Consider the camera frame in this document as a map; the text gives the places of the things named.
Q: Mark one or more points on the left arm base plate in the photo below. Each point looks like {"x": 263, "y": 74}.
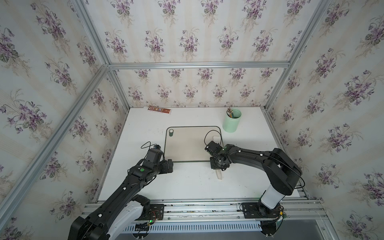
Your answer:
{"x": 152, "y": 213}

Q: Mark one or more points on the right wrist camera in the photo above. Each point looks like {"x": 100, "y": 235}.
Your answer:
{"x": 213, "y": 148}

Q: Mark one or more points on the beige cutting board green rim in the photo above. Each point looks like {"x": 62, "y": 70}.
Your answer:
{"x": 187, "y": 144}

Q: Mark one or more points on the green pencil cup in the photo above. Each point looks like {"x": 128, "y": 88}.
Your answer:
{"x": 230, "y": 125}

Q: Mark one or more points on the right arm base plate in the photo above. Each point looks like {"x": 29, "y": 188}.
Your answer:
{"x": 260, "y": 211}

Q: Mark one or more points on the white ventilation grille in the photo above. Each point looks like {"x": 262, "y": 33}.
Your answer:
{"x": 197, "y": 227}

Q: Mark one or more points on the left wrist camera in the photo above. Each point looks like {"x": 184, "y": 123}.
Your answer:
{"x": 154, "y": 154}

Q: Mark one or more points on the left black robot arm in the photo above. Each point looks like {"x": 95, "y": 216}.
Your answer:
{"x": 123, "y": 207}

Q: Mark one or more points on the red snack packet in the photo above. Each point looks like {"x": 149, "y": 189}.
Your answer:
{"x": 159, "y": 110}

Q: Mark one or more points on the coloured pencils bundle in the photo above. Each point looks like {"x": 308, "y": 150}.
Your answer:
{"x": 230, "y": 113}

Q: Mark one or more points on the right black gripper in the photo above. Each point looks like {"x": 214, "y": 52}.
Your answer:
{"x": 213, "y": 167}

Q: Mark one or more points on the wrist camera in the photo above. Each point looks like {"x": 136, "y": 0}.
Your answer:
{"x": 213, "y": 148}
{"x": 154, "y": 154}

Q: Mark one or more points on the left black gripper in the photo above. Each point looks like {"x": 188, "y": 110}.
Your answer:
{"x": 165, "y": 169}

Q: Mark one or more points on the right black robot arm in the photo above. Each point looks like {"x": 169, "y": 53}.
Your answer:
{"x": 282, "y": 172}

